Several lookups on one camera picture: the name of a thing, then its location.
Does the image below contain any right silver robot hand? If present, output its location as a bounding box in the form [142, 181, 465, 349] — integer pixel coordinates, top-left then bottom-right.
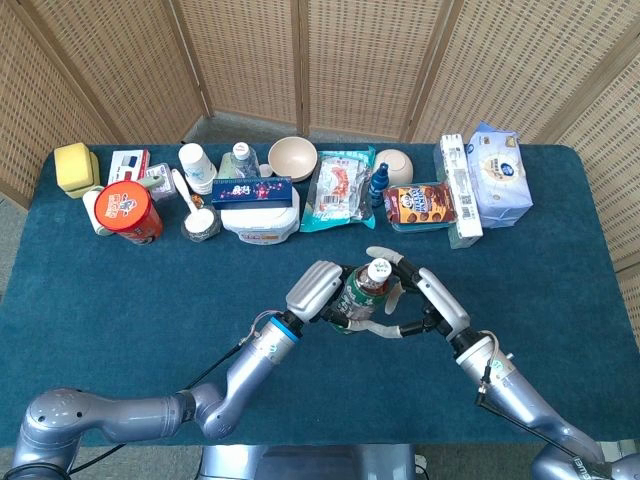
[349, 245, 472, 343]

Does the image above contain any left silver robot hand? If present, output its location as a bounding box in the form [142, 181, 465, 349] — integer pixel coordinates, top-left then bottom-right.
[285, 259, 358, 335]

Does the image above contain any green tea bottle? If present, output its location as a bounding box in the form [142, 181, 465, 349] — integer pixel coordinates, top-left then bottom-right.
[331, 258, 393, 334]

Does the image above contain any pale green box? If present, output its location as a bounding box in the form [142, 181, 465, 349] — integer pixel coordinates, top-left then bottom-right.
[432, 149, 482, 251]

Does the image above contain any clear glass food container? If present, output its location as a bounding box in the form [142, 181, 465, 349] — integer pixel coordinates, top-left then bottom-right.
[389, 214, 455, 236]

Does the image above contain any white wet wipes tub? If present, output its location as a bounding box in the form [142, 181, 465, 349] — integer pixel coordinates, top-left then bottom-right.
[219, 186, 302, 247]

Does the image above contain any brown cookie packet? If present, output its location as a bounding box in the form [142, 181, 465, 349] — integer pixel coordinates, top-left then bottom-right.
[382, 180, 459, 225]

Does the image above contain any teal snack packet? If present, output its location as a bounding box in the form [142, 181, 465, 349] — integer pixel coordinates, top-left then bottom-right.
[299, 145, 378, 234]

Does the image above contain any long dark blue box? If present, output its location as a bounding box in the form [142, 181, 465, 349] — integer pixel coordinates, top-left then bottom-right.
[211, 176, 294, 211]

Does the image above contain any long white carton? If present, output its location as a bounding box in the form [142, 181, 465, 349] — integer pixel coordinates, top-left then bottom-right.
[439, 132, 485, 240]

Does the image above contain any blue spray bottle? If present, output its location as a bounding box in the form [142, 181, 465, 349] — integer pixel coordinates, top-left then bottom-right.
[368, 161, 392, 209]

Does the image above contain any small jar white lid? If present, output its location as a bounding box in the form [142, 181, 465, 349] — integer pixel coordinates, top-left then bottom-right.
[180, 205, 223, 244]

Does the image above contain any beige bowl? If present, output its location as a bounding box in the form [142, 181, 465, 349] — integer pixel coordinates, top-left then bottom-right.
[373, 148, 416, 186]
[267, 136, 319, 184]

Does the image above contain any white blue tissue pack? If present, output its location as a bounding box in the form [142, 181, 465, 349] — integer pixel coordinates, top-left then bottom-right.
[465, 121, 535, 230]

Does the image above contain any clear water bottle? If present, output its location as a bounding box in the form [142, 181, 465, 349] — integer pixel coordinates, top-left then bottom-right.
[217, 141, 262, 181]

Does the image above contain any white plastic spoon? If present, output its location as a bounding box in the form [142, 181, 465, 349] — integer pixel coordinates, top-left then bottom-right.
[170, 168, 200, 212]

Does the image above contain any silver robot torso base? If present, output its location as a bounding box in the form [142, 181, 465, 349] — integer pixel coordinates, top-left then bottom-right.
[198, 443, 418, 480]

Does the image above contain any stack of white paper cups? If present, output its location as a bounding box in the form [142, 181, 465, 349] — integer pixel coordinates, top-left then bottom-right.
[178, 142, 218, 197]

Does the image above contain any small clear plastic box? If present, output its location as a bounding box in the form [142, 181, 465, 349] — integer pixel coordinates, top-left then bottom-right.
[146, 162, 180, 203]

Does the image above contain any dark blue table cloth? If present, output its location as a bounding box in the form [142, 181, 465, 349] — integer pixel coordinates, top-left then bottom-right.
[0, 142, 640, 449]

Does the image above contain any red instant noodle cup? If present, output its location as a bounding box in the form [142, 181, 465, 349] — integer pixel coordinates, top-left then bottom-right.
[94, 180, 165, 247]

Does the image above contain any white red blue carton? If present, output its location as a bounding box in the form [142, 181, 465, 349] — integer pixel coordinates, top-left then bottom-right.
[107, 148, 152, 187]

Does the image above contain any woven rattan folding screen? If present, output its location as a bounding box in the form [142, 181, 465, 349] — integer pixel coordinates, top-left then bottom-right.
[0, 0, 640, 346]

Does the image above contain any yellow sponge block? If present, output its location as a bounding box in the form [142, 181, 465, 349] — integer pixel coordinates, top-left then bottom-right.
[53, 142, 102, 200]

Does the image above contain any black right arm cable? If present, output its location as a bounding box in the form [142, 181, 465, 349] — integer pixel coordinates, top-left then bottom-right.
[474, 330, 594, 469]

